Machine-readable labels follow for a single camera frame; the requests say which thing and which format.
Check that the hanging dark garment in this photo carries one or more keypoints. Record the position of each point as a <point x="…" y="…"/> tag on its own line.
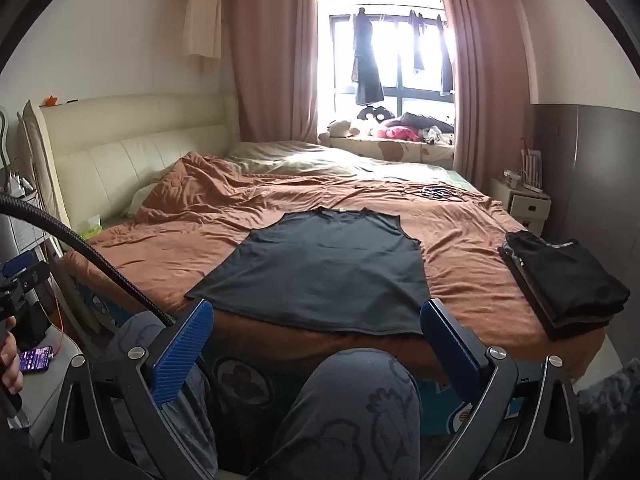
<point x="365" y="70"/>

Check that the orange toy on headboard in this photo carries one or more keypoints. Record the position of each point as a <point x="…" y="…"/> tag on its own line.
<point x="50" y="101"/>

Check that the right pink curtain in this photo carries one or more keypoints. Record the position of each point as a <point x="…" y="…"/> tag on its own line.
<point x="491" y="80"/>

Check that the cream leather headboard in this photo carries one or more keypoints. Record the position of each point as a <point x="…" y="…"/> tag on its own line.
<point x="89" y="157"/>

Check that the person's left hand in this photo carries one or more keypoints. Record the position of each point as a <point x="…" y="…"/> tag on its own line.
<point x="12" y="377"/>

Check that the cream hanging cloth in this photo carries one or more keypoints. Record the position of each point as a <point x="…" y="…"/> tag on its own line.
<point x="202" y="31"/>

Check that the left pink curtain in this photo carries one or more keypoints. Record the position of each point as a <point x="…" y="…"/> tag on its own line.
<point x="274" y="49"/>

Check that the person's patterned grey trousers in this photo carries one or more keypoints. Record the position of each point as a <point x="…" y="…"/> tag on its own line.
<point x="356" y="417"/>

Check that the white rack on cabinet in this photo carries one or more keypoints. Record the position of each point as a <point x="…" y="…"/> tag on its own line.
<point x="531" y="168"/>

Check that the black sleeveless top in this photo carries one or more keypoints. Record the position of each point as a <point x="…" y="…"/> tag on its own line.
<point x="324" y="270"/>

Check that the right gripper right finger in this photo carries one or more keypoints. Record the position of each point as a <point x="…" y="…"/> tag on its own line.
<point x="524" y="421"/>

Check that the red cloth on sill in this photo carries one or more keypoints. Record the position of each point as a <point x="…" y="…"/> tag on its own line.
<point x="399" y="133"/>

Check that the green tissue pack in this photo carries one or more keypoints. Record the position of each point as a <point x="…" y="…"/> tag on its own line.
<point x="90" y="227"/>

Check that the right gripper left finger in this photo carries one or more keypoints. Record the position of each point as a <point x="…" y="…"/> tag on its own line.
<point x="87" y="439"/>

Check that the bear print window cushion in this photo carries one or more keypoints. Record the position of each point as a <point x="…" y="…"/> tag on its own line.
<point x="441" y="155"/>

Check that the smartphone with purple screen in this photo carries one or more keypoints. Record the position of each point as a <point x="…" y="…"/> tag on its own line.
<point x="36" y="360"/>

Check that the plush toy on sill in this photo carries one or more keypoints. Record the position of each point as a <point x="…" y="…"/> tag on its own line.
<point x="338" y="129"/>

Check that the beige pillow bedding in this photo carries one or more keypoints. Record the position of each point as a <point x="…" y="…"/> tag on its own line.
<point x="293" y="158"/>

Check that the white bedside cabinet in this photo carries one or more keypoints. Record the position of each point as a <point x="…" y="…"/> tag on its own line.
<point x="530" y="208"/>

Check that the pink curtain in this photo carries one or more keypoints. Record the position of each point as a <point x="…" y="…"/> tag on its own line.
<point x="491" y="80"/>
<point x="274" y="49"/>

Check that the stack of folded black clothes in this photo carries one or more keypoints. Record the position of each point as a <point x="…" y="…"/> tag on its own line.
<point x="568" y="289"/>

